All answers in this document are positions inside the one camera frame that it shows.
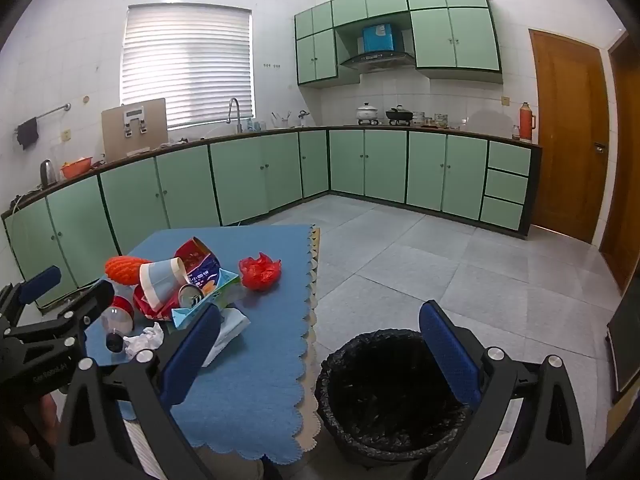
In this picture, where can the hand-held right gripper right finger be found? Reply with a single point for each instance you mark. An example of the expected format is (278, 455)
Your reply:
(450, 355)

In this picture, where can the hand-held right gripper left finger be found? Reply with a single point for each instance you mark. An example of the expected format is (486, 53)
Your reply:
(192, 355)

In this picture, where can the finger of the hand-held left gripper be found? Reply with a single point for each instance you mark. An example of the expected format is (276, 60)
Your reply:
(40, 282)
(92, 302)

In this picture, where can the plastic bottle with red label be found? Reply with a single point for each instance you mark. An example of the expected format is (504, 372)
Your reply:
(117, 320)

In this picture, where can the teal tissue packet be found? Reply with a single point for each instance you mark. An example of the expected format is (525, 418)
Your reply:
(190, 316)

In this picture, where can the orange foam fruit net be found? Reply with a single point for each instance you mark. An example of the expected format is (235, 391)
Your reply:
(125, 270)

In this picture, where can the white wipe packet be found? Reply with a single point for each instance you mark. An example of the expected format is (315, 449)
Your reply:
(232, 325)

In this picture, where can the white tissue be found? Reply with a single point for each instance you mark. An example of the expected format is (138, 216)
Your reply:
(142, 342)

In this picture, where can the red paper packet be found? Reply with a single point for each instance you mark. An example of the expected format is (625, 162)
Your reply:
(147, 305)

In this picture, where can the drink can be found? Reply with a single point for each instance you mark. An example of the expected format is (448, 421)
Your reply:
(191, 297)

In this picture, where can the white and blue paper cup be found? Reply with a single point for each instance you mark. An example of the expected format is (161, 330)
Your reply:
(160, 280)

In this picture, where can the bin with black bag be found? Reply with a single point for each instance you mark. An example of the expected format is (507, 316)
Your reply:
(390, 410)

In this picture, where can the red snack bag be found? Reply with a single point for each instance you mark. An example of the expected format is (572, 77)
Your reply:
(195, 260)

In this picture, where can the red plastic bag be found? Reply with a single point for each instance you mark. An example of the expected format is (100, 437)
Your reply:
(260, 272)

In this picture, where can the person's left hand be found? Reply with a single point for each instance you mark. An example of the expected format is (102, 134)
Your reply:
(47, 412)

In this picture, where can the blue tablecloth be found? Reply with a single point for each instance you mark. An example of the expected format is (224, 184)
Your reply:
(260, 385)

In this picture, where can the steel kettle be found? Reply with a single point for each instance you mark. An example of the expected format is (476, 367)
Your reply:
(47, 172)

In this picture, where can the orange basin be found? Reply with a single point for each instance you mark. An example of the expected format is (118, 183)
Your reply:
(75, 169)

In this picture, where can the dark cloth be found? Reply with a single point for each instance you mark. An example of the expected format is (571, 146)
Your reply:
(27, 132)

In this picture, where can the cardboard box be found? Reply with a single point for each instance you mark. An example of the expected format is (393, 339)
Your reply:
(112, 135)

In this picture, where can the black cabinet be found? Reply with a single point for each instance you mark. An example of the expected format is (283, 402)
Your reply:
(627, 340)

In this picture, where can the green base cabinets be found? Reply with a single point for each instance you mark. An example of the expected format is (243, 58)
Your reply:
(250, 180)

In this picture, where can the steel faucet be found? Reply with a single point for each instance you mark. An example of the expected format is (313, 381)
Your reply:
(238, 120)

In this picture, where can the glass jars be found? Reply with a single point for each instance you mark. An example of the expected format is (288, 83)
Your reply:
(441, 120)

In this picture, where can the stack of bowls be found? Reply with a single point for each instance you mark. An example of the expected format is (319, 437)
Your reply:
(420, 119)

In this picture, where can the wooden door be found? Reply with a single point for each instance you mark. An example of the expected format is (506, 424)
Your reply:
(625, 185)
(565, 135)

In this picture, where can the black wok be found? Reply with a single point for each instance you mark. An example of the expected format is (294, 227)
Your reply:
(399, 116)

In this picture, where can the orange thermos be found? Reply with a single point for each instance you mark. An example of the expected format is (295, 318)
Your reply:
(526, 122)

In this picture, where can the utensil holder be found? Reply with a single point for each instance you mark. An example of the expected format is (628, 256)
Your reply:
(282, 121)

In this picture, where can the white pot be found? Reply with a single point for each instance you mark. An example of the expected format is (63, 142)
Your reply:
(368, 112)

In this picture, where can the white window blind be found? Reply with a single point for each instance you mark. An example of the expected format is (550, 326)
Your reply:
(185, 60)

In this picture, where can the black range hood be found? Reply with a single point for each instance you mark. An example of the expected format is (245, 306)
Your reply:
(377, 60)

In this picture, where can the blue box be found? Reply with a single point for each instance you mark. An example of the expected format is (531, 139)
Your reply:
(378, 39)

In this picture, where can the steel towel rail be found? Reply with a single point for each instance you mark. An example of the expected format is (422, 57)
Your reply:
(52, 110)

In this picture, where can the green wall cabinets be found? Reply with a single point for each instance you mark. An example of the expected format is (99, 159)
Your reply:
(450, 35)

